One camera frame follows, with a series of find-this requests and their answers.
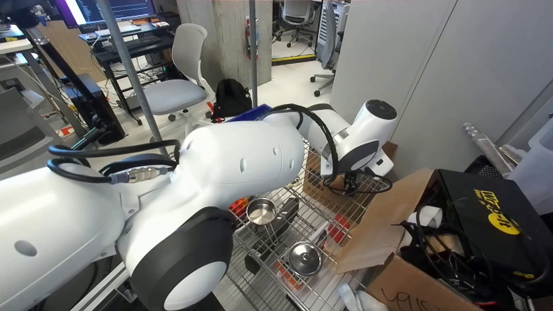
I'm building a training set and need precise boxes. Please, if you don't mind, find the wire shelf rack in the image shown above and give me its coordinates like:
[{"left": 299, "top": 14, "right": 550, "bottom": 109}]
[{"left": 218, "top": 152, "right": 391, "bottom": 311}]

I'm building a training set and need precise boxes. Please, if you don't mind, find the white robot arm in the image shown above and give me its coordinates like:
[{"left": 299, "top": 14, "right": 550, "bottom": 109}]
[{"left": 0, "top": 98, "right": 399, "bottom": 311}]

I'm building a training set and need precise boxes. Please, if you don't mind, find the black backpack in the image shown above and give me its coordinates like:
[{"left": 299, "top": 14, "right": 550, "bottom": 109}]
[{"left": 213, "top": 78, "right": 253, "bottom": 117}]

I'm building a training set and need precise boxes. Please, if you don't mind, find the white office chair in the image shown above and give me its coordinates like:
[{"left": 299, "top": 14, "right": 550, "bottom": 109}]
[{"left": 144, "top": 22, "right": 211, "bottom": 121}]

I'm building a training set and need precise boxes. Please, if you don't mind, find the large cardboard box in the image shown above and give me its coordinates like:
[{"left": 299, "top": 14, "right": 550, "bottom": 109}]
[{"left": 335, "top": 166, "right": 553, "bottom": 311}]

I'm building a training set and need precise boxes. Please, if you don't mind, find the small steel bowl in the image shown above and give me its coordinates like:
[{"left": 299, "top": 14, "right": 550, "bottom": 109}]
[{"left": 287, "top": 242, "right": 323, "bottom": 276}]

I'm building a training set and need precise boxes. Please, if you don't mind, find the black bag yellow logo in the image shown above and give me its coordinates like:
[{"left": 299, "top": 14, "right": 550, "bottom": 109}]
[{"left": 434, "top": 169, "right": 551, "bottom": 287}]

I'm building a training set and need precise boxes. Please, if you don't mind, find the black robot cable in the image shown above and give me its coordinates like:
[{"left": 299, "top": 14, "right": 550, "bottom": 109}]
[{"left": 45, "top": 102, "right": 342, "bottom": 185}]

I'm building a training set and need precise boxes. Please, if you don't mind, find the steel cup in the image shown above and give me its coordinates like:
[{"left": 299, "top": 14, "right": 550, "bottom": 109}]
[{"left": 246, "top": 199, "right": 277, "bottom": 225}]

